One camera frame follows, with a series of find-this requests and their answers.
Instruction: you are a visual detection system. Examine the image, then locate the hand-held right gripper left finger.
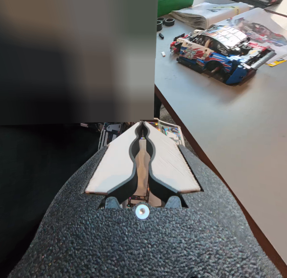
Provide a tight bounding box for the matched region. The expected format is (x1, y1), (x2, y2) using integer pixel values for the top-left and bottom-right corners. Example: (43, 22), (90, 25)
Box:
(85, 121), (143, 195)

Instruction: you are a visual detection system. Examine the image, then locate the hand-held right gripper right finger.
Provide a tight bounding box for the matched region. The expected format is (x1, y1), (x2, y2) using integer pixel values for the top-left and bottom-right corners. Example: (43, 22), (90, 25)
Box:
(144, 121), (201, 195)

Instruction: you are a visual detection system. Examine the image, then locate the holographic sticker sheet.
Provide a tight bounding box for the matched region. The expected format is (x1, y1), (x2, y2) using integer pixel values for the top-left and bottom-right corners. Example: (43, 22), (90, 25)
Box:
(98, 118), (185, 208)

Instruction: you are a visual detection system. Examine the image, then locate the instruction booklet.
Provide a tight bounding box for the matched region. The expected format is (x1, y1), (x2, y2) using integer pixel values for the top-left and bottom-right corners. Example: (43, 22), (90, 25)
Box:
(171, 1), (287, 67)

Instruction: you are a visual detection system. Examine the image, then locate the green plastic bin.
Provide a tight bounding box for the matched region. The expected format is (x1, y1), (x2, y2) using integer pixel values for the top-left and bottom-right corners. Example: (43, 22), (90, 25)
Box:
(158, 0), (196, 18)

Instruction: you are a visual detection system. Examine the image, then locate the person's black-clothed body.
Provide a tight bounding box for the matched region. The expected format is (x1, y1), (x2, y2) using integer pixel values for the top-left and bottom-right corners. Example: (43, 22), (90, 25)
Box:
(0, 125), (106, 278)

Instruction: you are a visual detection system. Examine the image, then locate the toy brick race car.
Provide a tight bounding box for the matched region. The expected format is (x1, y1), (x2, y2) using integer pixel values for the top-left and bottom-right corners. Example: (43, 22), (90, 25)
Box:
(170, 25), (277, 85)

